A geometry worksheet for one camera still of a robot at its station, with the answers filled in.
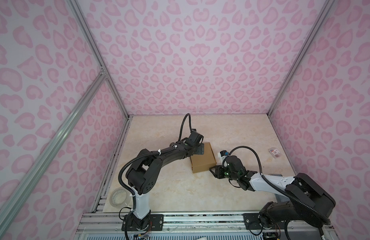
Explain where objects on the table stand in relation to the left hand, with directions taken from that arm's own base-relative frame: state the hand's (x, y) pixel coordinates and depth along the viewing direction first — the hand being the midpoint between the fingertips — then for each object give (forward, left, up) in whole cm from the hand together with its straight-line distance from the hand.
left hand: (199, 146), depth 94 cm
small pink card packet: (-3, -49, -4) cm, 49 cm away
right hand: (-14, -7, -1) cm, 16 cm away
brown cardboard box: (-10, -2, -1) cm, 11 cm away
